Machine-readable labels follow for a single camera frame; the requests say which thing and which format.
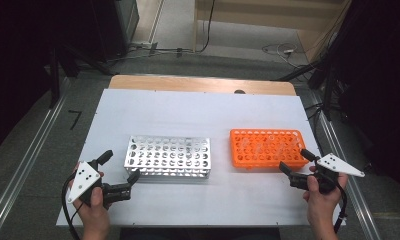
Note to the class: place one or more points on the metal floor rail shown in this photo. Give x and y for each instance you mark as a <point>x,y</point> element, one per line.
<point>351,190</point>
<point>24,160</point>

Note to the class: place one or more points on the white table board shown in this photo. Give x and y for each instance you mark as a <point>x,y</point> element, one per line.
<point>194,113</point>

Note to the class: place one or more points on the beige wooden shelf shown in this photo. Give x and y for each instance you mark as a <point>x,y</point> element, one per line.
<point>268,16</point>

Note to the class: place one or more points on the orange plastic test tube rack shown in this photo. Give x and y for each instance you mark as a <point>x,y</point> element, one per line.
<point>251,156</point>

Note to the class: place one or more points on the person's right hand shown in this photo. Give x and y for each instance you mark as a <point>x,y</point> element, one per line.
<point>323,206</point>

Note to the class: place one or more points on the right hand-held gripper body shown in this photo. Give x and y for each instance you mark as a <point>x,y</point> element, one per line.
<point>334,165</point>

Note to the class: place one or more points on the person's left hand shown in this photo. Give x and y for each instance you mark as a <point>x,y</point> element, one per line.
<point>93,213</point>

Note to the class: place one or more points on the wooden table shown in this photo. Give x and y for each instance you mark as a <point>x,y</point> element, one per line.
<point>188,83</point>

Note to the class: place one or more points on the dark cabinet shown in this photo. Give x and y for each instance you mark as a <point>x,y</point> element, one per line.
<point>119,26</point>

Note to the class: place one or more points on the dark round table grommet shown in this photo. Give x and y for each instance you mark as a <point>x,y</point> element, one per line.
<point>239,91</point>

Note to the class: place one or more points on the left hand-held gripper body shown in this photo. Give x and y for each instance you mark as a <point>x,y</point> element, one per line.
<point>84,180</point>

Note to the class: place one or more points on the silver metal test tube rack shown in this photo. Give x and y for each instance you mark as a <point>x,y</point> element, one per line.
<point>168,156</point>

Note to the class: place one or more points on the grey power strip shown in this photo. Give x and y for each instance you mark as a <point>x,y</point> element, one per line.
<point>144,45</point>

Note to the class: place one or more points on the black metal stand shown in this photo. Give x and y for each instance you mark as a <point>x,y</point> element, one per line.
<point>54,80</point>
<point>326,90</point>

